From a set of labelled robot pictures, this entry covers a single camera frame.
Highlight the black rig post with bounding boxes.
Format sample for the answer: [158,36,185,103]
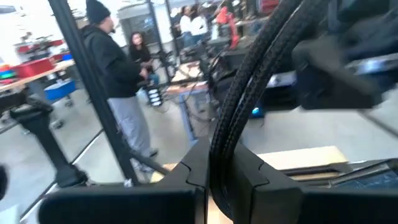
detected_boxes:
[48,0,170,187]

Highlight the black cable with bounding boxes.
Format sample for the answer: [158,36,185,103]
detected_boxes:
[208,0,327,220]

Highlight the wooden table with blue legs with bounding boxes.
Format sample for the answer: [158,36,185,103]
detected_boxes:
[164,60,218,142]

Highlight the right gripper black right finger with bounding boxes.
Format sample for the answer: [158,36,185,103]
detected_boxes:
[230,143,398,224]

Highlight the red storage bin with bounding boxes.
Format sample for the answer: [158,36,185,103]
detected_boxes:
[14,57,57,78]

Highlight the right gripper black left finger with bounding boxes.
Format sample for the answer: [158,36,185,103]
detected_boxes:
[37,138,211,224]

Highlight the black pedestal stand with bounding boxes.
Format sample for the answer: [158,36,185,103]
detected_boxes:
[9,98,90,189]

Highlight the person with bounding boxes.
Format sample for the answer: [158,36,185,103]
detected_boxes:
[177,5,195,49]
[189,4,210,46]
[79,0,160,174]
[127,30,160,86]

